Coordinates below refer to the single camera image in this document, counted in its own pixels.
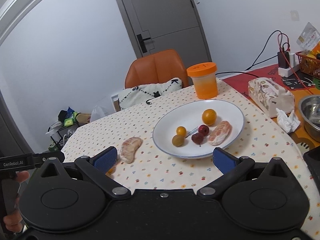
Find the clutter shelf with items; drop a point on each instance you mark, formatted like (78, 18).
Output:
(68, 121)

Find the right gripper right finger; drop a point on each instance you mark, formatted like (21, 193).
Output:
(233, 170)

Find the brown longan fruit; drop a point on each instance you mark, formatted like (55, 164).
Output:
(178, 140)

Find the black door handle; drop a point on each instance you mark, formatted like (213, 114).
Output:
(141, 42)

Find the crumpled white tissue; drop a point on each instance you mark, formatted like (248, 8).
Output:
(289, 123)

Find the white black patterned cushion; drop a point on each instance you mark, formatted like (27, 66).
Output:
(142, 93)

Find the black power adapter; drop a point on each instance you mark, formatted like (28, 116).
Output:
(283, 59)

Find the orange plastic basket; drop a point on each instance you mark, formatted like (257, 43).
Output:
(309, 65)

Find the small yellow kumquat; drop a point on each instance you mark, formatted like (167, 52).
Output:
(181, 131)

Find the peeled pomelo segment short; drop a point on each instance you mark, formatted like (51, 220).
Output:
(220, 133)

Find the white power strip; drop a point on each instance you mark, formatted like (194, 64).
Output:
(287, 72)

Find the white plate blue rim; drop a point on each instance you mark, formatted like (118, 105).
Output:
(190, 117)

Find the person's left hand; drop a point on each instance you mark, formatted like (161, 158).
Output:
(13, 221)

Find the stainless steel bowl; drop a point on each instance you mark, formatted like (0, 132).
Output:
(309, 109)

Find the red orange table mat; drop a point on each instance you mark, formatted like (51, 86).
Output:
(299, 84)

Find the peeled pomelo segment long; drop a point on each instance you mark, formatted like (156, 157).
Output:
(129, 148)

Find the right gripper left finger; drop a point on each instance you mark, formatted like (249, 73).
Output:
(94, 169)

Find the large orange mandarin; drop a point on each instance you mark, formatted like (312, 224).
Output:
(110, 171)

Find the orange leather chair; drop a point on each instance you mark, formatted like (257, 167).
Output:
(159, 67)

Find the floral tissue box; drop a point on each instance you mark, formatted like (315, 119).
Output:
(270, 96)

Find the red hawthorn berry lower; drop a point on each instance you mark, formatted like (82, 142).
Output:
(197, 138)

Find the red hawthorn berry upper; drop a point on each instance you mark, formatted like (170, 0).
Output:
(204, 130)

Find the grey door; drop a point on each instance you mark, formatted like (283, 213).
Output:
(171, 24)

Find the snack bag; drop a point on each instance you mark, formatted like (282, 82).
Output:
(308, 40)

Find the orange on plate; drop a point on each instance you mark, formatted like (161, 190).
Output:
(209, 117)

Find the red hawthorn berry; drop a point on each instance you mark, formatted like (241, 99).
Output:
(197, 138)
(204, 130)

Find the orange lidded plastic jar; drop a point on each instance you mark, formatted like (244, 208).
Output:
(204, 79)

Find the cardboard box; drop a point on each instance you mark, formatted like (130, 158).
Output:
(115, 102)

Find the white plastic bag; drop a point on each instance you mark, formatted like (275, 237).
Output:
(98, 113)

